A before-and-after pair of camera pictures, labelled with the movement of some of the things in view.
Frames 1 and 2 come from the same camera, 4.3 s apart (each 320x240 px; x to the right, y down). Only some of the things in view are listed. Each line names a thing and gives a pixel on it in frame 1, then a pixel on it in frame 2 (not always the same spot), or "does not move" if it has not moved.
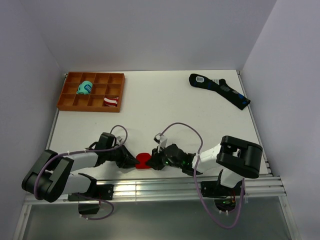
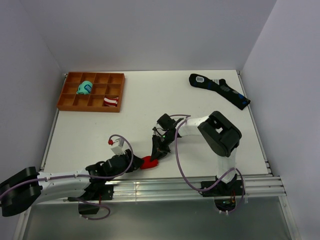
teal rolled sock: (84, 88) does not move
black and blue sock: (219, 86) does not move
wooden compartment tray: (95, 92) does not move
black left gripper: (127, 160) -> (136, 163)
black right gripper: (155, 162) -> (159, 150)
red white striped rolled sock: (111, 102) does not move
